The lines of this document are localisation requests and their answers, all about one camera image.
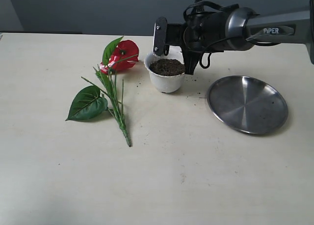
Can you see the red artificial flower with leaves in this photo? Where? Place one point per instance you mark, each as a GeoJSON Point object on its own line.
{"type": "Point", "coordinates": [119, 55]}

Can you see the round stainless steel plate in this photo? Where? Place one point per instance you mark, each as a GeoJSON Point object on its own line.
{"type": "Point", "coordinates": [247, 104]}

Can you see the dark soil in pot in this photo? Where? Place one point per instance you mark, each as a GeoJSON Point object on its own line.
{"type": "Point", "coordinates": [167, 67]}

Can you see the white plastic flower pot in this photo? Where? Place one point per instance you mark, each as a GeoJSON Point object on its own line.
{"type": "Point", "coordinates": [165, 84]}

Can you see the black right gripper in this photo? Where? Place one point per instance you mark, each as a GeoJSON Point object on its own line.
{"type": "Point", "coordinates": [202, 32]}

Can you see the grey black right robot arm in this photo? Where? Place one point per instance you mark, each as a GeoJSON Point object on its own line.
{"type": "Point", "coordinates": [247, 28]}

